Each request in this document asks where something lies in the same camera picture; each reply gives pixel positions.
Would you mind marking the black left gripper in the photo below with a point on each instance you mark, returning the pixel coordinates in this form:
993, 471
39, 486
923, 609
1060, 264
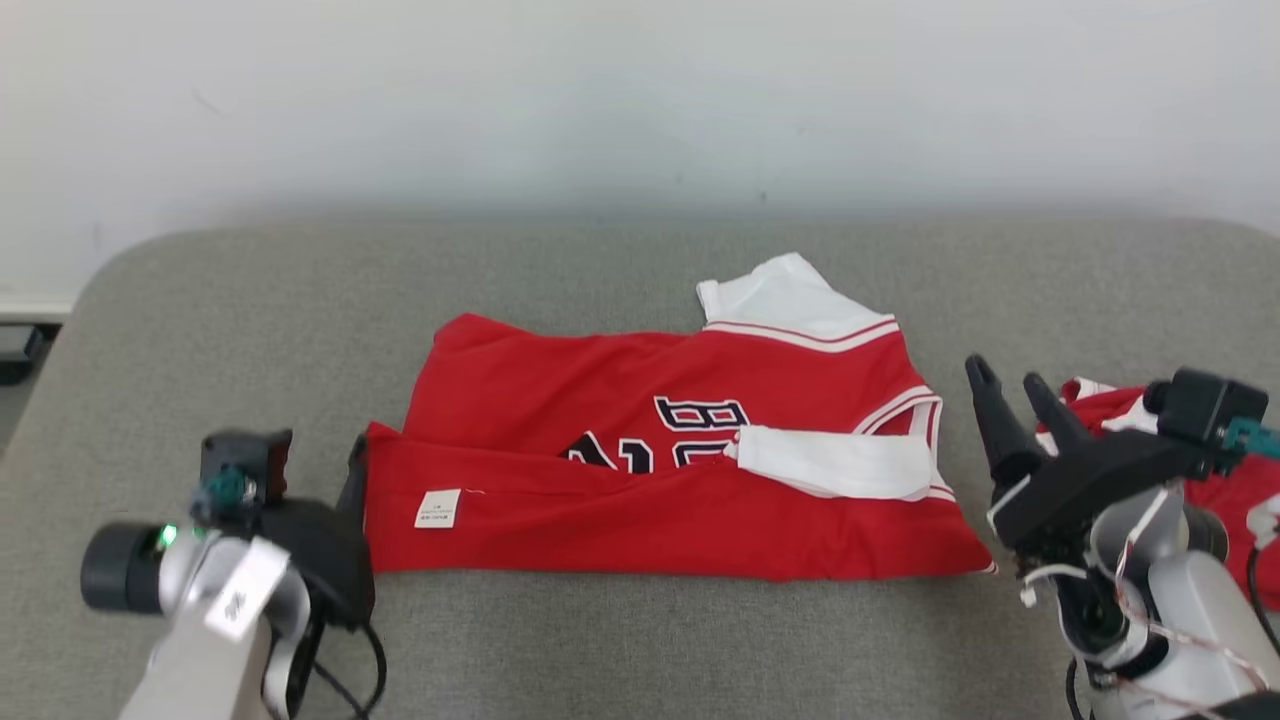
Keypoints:
330, 560

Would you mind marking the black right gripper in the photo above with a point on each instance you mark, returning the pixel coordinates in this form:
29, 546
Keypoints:
1080, 485

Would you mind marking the red shorts with white stripe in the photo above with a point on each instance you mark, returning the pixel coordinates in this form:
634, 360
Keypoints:
1240, 490

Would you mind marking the red basketball jersey white sleeves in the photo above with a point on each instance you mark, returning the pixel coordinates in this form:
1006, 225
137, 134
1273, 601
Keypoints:
600, 520

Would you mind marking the white paper tag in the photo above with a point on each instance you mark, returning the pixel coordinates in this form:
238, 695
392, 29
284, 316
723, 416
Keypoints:
245, 590

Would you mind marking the dark box on floor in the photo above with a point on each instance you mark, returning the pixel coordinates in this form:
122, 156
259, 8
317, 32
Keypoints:
18, 350

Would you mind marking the white baseboard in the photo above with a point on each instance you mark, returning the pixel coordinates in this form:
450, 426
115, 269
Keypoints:
30, 308

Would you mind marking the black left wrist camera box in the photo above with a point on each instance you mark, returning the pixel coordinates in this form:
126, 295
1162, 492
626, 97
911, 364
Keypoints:
248, 460

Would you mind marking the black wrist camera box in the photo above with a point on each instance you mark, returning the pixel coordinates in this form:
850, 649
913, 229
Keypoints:
1205, 405
248, 460

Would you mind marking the teal left camera connector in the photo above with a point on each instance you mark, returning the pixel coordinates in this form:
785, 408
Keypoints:
225, 490

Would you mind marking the teal camera connector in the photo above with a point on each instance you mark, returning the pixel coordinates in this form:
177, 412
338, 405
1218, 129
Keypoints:
1255, 437
225, 490

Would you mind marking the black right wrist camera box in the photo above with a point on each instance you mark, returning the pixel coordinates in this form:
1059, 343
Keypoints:
1205, 405

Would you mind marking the teal right camera connector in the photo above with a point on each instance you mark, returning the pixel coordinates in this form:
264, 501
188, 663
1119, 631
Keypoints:
1255, 437

